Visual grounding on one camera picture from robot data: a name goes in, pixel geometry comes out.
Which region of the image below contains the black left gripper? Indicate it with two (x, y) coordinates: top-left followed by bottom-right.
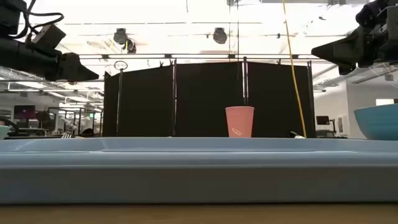
(0, 38), (100, 83)

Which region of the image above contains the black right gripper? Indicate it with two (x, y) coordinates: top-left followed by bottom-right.
(311, 24), (398, 76)

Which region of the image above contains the blue bowl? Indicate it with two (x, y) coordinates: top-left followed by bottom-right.
(353, 103), (398, 141)

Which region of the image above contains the teal plate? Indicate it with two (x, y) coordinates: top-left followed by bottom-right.
(0, 124), (11, 141)

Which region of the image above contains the pink cup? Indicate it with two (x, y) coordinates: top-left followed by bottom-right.
(224, 106), (255, 139)

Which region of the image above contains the blue plastic tray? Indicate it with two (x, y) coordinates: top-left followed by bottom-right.
(0, 136), (398, 205)

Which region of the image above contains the black hanging spotlight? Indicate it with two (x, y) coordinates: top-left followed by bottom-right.
(113, 27), (137, 54)
(212, 27), (228, 45)

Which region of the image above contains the dark computer monitor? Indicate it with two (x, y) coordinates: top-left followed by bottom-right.
(13, 105), (36, 121)

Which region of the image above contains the long fluorescent light bar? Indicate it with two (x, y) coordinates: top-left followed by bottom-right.
(77, 53), (321, 60)

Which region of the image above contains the black partition screen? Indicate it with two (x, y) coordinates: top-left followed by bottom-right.
(102, 59), (317, 138)

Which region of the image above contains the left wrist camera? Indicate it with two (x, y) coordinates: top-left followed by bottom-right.
(32, 24), (67, 48)

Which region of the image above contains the black pole with ring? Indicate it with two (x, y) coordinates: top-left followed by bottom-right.
(113, 60), (129, 137)

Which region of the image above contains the yellow cable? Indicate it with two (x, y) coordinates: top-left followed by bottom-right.
(282, 0), (308, 138)

